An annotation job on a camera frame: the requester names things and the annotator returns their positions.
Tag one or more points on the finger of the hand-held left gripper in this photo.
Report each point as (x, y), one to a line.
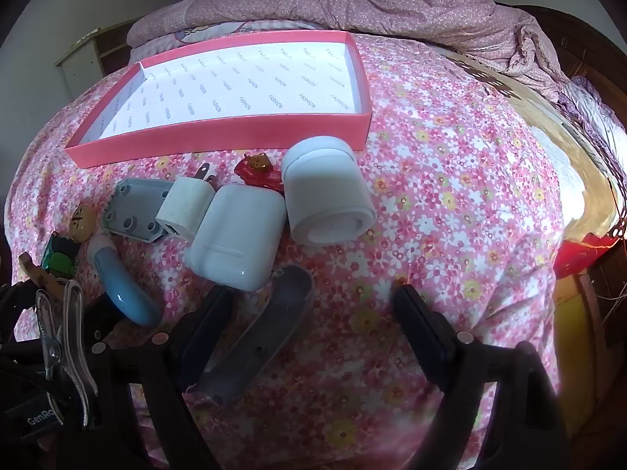
(107, 316)

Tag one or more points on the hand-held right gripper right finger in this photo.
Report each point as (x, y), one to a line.
(421, 325)

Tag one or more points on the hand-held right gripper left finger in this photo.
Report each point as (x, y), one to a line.
(213, 316)

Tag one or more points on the blue curved tube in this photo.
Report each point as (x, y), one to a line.
(122, 294)

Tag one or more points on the grey toy skateboard deck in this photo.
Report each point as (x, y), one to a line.
(264, 333)

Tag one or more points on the green lighter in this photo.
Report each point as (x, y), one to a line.
(59, 259)

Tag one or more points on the notched wooden block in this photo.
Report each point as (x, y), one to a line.
(39, 279)

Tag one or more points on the round wooden chess piece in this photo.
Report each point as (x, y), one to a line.
(82, 223)

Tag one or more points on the white charger plug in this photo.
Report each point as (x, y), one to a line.
(183, 205)

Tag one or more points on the pink cardboard box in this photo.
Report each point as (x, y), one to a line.
(220, 133)

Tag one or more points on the metal spring clip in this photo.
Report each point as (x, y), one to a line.
(73, 333)

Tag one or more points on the white earbuds case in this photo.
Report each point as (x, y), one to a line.
(235, 235)

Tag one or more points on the grey plate with holes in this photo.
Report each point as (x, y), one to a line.
(132, 205)

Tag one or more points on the pink floral bed sheet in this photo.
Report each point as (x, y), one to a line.
(441, 205)

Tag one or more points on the red toy figure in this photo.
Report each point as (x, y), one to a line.
(257, 175)

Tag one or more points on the white plastic jar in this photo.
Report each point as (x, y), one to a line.
(323, 186)

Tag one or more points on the red cloth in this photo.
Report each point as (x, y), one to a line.
(583, 257)

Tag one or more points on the lilac pillow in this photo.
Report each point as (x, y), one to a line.
(592, 112)

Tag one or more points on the pink quilt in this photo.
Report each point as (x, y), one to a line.
(367, 5)

